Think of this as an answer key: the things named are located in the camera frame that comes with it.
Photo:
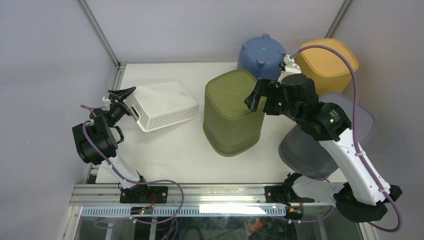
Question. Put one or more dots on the dark grey basket liner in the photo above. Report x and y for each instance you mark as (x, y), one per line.
(306, 156)

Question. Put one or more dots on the white perforated plastic tray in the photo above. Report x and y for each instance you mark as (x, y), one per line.
(163, 105)

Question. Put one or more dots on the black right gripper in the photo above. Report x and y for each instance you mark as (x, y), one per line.
(266, 87)

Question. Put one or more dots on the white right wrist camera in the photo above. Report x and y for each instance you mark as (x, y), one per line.
(288, 67)

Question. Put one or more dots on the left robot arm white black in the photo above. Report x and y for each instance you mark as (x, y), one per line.
(96, 141)

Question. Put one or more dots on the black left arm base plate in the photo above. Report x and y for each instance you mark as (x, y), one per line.
(145, 195)

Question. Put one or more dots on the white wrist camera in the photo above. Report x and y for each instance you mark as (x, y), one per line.
(288, 67)
(107, 102)

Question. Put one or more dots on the aluminium frame rail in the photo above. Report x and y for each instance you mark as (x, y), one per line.
(194, 194)

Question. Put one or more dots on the blue plastic bucket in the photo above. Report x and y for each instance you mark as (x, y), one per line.
(261, 56)

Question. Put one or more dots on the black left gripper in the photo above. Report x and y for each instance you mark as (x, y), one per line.
(122, 95)

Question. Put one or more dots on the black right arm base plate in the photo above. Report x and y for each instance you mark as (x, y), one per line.
(280, 194)

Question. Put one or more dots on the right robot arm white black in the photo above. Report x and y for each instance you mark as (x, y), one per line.
(365, 194)

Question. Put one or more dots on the olive green ribbed basket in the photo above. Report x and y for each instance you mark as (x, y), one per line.
(228, 124)

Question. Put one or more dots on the yellow ribbed basket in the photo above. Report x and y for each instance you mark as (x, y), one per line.
(327, 70)

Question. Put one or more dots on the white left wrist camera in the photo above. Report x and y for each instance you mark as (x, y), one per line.
(107, 102)

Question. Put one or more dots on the white slotted cable duct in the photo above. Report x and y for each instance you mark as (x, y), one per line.
(202, 210)

